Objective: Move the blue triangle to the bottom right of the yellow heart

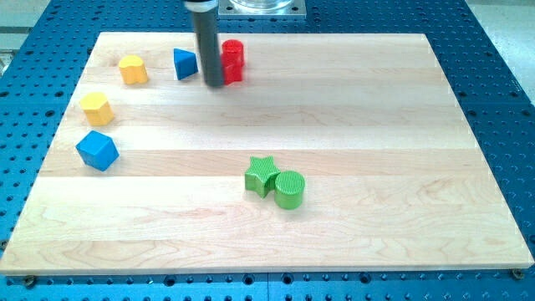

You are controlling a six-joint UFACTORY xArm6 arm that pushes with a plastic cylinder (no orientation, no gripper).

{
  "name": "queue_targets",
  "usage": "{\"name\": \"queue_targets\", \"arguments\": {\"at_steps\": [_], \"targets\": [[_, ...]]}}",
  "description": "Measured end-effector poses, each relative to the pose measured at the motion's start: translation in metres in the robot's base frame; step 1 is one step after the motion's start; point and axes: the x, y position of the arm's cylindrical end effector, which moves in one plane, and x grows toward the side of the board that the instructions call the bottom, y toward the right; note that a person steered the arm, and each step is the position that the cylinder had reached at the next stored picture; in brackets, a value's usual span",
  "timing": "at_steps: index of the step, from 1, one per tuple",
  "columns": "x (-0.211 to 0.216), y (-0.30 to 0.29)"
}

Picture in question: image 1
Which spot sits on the red cylinder block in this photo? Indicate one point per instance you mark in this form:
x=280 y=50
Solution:
x=233 y=52

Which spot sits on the blue perforated table plate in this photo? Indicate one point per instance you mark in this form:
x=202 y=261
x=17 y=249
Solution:
x=41 y=78

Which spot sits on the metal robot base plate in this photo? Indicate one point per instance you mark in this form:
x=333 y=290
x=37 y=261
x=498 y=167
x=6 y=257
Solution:
x=262 y=9

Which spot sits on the blue cube block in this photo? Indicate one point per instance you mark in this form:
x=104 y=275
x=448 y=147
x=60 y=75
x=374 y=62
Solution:
x=97 y=150

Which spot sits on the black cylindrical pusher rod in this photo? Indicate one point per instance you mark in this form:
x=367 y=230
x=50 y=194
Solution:
x=204 y=18

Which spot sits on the blue triangle block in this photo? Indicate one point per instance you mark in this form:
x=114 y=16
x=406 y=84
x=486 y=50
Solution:
x=185 y=63

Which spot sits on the yellow heart block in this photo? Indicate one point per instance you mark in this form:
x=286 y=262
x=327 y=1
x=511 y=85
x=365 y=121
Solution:
x=132 y=70

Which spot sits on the green cylinder block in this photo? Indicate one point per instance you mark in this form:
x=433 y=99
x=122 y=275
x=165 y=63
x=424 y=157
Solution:
x=289 y=188

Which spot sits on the yellow hexagon block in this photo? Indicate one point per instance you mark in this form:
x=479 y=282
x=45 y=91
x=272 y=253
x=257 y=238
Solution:
x=97 y=109

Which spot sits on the green star block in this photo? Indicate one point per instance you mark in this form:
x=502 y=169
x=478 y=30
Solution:
x=260 y=175

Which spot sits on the red block behind rod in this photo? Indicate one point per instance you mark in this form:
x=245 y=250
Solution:
x=232 y=73

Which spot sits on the wooden board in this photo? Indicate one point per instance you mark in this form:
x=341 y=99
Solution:
x=335 y=152

